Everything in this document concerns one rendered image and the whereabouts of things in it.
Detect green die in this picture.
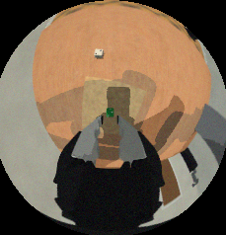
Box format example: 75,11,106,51
107,108,113,117

